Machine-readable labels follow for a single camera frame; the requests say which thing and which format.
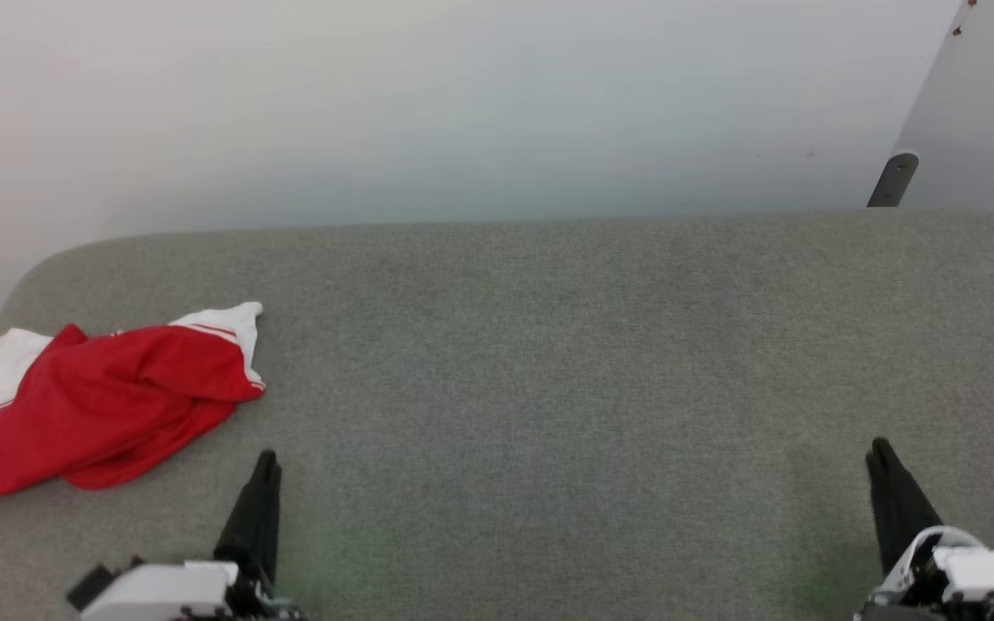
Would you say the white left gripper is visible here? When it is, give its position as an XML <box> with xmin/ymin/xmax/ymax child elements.
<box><xmin>83</xmin><ymin>448</ymin><xmax>305</xmax><ymax>621</ymax></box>

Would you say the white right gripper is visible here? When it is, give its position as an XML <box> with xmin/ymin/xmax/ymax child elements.
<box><xmin>855</xmin><ymin>437</ymin><xmax>994</xmax><ymax>621</ymax></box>

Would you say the red white basketball shirt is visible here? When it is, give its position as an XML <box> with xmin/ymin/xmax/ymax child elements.
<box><xmin>0</xmin><ymin>302</ymin><xmax>267</xmax><ymax>516</ymax></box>

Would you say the grey wall edge strip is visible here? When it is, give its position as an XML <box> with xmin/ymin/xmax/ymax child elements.
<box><xmin>866</xmin><ymin>153</ymin><xmax>921</xmax><ymax>209</ymax></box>

